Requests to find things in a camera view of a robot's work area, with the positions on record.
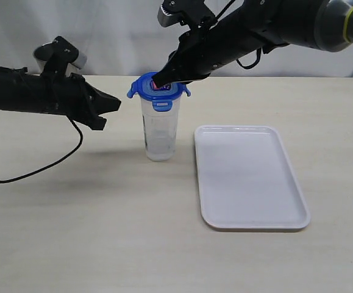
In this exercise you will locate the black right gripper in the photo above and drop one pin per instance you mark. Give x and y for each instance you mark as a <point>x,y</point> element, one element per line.
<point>225,43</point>

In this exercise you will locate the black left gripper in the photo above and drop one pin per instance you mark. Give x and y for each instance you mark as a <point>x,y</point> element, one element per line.
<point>76,99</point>

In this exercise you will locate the blue clip-lock lid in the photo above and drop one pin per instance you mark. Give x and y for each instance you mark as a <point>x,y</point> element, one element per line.
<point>159,93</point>

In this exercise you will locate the clear plastic tall container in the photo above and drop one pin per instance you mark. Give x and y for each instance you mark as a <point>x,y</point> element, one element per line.
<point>160,120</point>

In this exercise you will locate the stainless steel cup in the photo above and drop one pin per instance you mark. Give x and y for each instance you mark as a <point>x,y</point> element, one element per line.
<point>43,53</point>

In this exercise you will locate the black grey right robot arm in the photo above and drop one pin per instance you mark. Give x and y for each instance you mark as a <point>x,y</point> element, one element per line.
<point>317,24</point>

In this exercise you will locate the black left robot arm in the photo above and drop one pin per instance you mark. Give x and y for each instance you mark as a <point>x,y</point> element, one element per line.
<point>21,91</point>

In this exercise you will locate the white backdrop curtain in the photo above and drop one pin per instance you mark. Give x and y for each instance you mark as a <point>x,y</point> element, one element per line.
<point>124,38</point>

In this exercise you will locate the white rectangular tray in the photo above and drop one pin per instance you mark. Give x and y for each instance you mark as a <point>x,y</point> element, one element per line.
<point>246,181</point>

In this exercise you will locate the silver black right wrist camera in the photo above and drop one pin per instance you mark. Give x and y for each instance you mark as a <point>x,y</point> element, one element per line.
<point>193,13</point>

